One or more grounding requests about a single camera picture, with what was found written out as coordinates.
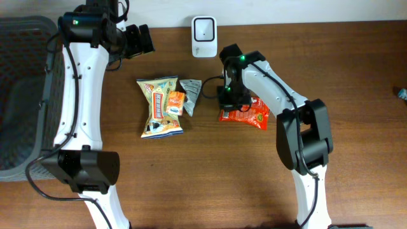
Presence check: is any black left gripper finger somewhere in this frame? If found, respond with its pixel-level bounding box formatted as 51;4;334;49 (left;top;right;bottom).
126;24;142;59
139;24;155;53

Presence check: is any red snack bag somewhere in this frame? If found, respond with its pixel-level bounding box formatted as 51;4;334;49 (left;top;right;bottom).
219;97;270;130

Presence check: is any silver foil packet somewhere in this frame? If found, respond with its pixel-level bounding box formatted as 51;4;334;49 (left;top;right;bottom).
180;79;202;116

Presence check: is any small orange box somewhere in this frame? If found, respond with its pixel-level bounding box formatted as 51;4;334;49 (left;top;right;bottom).
166;91;186;116

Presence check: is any yellow chip bag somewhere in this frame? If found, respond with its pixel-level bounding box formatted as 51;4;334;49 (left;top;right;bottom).
137;76;183;139

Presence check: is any blue mouthwash bottle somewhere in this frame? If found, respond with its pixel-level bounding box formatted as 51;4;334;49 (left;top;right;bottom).
397;88;407;101

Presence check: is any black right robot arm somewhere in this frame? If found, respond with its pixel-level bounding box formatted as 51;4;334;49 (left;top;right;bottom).
217;44;335;229

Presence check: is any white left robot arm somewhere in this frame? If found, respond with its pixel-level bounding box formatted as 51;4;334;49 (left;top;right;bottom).
40;1;155;228

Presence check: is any white black barcode scanner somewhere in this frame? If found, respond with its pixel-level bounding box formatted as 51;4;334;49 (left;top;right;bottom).
191;16;217;58

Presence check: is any grey plastic mesh basket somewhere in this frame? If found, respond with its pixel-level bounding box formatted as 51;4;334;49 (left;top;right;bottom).
1;16;64;182

